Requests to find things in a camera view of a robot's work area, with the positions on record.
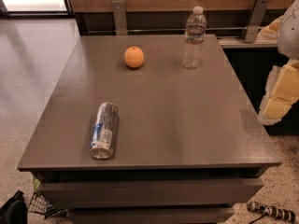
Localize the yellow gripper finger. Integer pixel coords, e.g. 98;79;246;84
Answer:
258;59;299;125
257;17;282;40

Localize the silver blue redbull can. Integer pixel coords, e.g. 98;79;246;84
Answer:
90;103;119;160

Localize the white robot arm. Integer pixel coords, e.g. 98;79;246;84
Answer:
258;0;299;125

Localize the clear plastic water bottle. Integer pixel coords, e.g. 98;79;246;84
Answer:
182;7;206;69

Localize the grey drawer cabinet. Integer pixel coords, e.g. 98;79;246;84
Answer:
19;35;279;224

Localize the black white power strip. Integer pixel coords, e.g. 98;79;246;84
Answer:
247;201;299;224

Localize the orange fruit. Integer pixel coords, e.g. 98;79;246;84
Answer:
124;47;145;68

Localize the black bag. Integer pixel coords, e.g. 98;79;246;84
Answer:
0;190;28;224

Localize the right metal wall bracket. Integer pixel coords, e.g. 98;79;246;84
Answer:
241;0;270;43

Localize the metal wall bracket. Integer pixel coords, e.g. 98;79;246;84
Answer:
241;0;270;43
112;0;128;35

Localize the left metal wall bracket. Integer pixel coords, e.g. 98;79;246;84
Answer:
112;0;128;35

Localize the horizontal metal rail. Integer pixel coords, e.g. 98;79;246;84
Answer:
88;26;265;35

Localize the black wire basket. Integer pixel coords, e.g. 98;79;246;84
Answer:
28;192;67;219

